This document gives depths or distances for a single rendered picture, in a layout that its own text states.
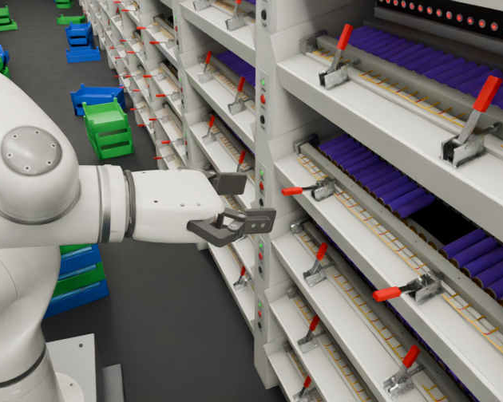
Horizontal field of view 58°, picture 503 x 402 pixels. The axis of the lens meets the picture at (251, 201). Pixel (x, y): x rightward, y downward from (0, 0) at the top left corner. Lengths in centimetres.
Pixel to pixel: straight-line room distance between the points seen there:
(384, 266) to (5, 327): 58
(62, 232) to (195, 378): 105
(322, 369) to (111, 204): 69
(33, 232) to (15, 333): 35
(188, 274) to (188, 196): 130
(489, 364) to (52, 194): 49
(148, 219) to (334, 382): 65
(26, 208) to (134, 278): 141
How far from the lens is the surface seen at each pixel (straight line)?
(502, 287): 64
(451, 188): 53
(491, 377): 59
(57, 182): 41
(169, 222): 49
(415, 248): 67
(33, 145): 41
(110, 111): 293
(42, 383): 89
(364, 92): 69
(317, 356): 106
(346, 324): 86
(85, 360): 108
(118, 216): 48
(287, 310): 114
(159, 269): 184
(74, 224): 48
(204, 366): 150
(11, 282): 73
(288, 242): 102
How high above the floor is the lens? 118
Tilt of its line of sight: 33 degrees down
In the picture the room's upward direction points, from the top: straight up
